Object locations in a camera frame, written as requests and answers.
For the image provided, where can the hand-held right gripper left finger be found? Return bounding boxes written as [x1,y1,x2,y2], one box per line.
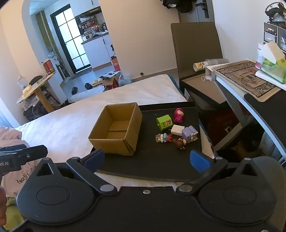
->
[33,149,118,197]

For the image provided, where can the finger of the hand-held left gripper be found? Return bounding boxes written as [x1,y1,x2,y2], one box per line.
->
[14,145,49,166]
[0,144,28,154]

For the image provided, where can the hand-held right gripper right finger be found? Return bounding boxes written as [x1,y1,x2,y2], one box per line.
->
[175,150,260,195]

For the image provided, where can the brown cardboard box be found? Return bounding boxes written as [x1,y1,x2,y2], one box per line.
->
[88,102,143,156]

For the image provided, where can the brown-haired doll figurine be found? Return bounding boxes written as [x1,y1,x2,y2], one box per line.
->
[172,138,188,150]

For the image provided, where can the red figurine with mug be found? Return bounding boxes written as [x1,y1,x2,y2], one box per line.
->
[155,133,173,143]

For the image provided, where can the black tray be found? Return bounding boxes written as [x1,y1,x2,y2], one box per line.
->
[90,101,216,183]

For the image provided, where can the green hexagonal toy box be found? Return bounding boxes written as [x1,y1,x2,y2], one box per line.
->
[156,114,172,131]

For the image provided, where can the white printed cloth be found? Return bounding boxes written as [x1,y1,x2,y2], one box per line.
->
[0,127,39,198]

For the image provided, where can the lavender block figurine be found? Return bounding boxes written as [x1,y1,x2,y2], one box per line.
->
[181,125,199,144]

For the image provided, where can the white charger plug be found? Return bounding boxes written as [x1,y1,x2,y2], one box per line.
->
[169,124,186,136]

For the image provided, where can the green cloth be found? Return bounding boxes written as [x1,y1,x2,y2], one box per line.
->
[5,196,25,226]

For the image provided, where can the magenta monster figurine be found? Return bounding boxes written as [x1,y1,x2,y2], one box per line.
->
[174,108,185,124]

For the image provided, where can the round wooden table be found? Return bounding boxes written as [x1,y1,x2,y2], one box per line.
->
[16,73,57,113]

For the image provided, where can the clear bottle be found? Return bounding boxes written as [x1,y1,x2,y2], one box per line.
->
[18,76,28,90]

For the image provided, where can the black dining chair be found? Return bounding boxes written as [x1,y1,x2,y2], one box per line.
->
[29,75,61,106]

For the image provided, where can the black side table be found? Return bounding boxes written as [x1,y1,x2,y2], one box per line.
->
[179,75,231,112]

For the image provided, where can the open cardboard box with flaps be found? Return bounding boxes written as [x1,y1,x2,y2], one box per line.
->
[99,71,122,91]

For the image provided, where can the clear plastic bag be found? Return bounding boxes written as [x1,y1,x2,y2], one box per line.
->
[118,72,133,86]

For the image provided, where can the red box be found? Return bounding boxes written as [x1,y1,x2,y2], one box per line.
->
[43,60,56,76]

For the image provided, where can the orange box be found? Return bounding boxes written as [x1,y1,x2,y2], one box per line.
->
[110,56,121,72]

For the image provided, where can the patterned desk mat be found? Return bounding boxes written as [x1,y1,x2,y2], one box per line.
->
[216,60,282,103]

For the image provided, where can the stack of paper cups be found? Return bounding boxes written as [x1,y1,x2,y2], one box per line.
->
[193,58,230,72]

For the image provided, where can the white kitchen cabinet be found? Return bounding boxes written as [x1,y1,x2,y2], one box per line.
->
[81,33,115,69]

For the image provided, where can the black framed glass door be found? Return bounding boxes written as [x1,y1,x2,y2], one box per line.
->
[50,9,92,74]

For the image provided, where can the green tissue pack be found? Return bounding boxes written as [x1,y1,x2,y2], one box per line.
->
[255,41,286,84]

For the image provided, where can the white bottle pink label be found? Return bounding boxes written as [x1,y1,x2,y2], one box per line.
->
[255,43,265,69]

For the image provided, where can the cluttered kitchen shelf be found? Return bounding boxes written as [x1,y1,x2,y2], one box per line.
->
[76,9,108,36]

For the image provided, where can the grey drawer organizer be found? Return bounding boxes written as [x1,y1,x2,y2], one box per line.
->
[263,21,286,54]

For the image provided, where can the dark hanging clothes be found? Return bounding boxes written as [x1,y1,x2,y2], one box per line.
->
[162,0,194,13]

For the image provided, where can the dark metal ornament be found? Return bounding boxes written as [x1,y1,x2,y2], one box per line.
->
[265,0,286,24]

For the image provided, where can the white frame desk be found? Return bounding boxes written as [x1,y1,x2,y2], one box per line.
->
[205,59,286,167]

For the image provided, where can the black door handle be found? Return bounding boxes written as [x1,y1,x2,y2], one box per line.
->
[195,0,209,19]

